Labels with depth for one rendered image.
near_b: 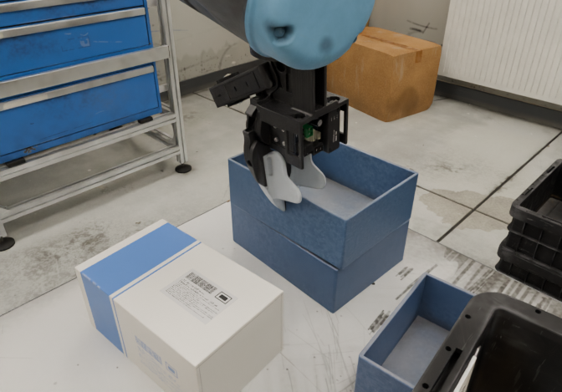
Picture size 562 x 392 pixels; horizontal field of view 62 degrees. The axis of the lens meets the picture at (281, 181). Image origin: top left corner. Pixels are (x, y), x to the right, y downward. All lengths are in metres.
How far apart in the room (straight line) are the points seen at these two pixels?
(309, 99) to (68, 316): 0.40
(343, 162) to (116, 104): 1.49
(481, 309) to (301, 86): 0.25
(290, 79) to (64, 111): 1.58
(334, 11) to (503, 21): 2.79
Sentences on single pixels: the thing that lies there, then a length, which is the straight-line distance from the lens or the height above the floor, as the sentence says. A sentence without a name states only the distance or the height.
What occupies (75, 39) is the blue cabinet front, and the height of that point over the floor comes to 0.70.
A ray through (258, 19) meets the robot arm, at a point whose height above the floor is 1.09.
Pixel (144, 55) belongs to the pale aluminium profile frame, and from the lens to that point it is 2.03.
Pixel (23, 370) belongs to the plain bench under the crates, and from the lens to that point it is 0.61.
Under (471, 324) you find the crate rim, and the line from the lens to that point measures 0.30.
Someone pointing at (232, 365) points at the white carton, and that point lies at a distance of 0.49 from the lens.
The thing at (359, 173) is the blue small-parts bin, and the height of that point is 0.80.
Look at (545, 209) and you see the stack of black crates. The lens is 1.32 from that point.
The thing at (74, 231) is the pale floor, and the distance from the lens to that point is 2.06.
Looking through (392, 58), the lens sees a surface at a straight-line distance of 2.75.
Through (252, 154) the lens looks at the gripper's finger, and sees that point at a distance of 0.50.
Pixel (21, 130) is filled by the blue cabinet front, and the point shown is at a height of 0.42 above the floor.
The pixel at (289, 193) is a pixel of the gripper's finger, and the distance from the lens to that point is 0.52.
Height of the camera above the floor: 1.14
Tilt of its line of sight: 31 degrees down
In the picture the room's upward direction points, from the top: straight up
